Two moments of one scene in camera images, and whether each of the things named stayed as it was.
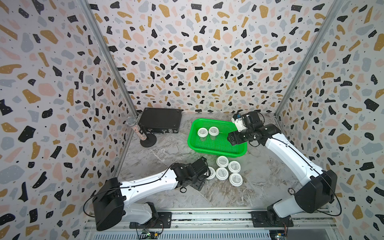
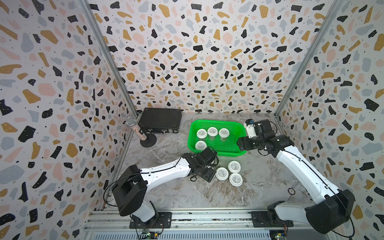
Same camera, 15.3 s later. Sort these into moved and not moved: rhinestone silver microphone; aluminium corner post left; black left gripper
Moved: black left gripper
Not moved: aluminium corner post left; rhinestone silver microphone
